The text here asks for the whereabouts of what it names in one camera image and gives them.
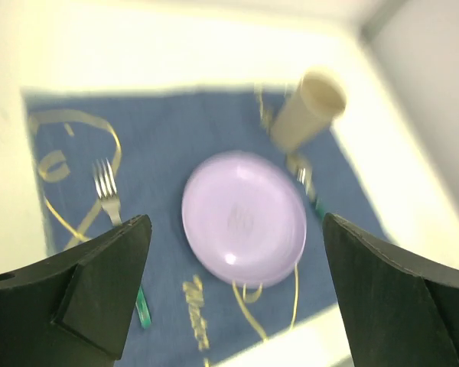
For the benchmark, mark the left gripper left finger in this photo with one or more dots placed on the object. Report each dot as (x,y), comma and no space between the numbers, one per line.
(75,308)

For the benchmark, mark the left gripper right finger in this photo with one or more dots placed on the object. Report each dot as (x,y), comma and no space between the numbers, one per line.
(398,308)

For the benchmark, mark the fork with teal handle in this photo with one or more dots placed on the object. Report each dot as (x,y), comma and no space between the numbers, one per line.
(107,193)

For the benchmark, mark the blue fish placemat cloth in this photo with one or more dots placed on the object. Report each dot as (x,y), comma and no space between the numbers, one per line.
(153,143)

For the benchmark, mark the spoon with teal handle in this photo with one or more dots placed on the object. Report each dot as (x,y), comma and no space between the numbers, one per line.
(301,168)

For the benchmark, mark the purple plate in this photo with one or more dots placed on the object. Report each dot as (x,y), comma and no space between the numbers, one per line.
(244,219)

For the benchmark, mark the beige paper cup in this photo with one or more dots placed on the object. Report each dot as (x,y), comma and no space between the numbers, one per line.
(317,101)

